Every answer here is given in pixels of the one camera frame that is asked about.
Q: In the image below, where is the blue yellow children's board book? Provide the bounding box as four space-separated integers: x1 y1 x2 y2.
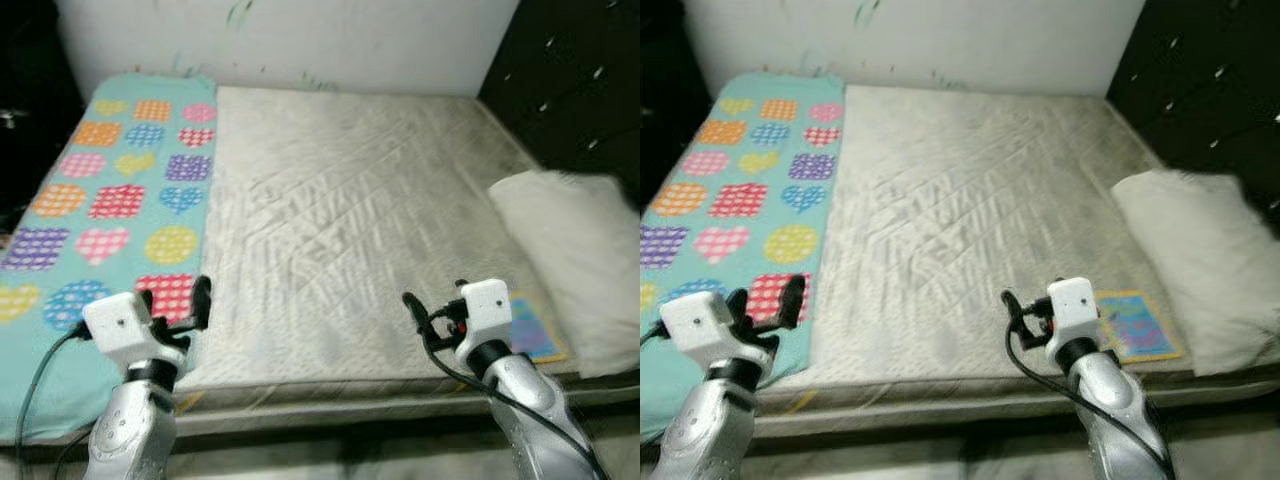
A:
1093 289 1186 364
505 290 569 366

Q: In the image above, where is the white pillow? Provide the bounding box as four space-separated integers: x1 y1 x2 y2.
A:
1110 168 1280 378
488 170 641 379

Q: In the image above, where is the teal blanket with dotted shapes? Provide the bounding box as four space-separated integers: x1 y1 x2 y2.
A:
0 73 219 446
640 73 849 441

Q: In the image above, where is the white patterned mattress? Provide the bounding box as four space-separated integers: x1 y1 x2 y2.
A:
755 85 1280 441
175 85 641 441

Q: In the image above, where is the dark tufted headboard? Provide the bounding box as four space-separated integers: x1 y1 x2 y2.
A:
1105 0 1280 171
478 0 641 191

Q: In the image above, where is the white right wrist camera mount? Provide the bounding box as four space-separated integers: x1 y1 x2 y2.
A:
460 279 514 346
1046 277 1099 343

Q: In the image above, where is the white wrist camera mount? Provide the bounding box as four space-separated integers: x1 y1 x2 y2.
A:
660 290 738 368
82 292 153 368
1046 277 1099 343
460 279 514 346

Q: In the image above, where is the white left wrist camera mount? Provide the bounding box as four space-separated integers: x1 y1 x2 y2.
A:
660 290 738 368
82 292 153 368

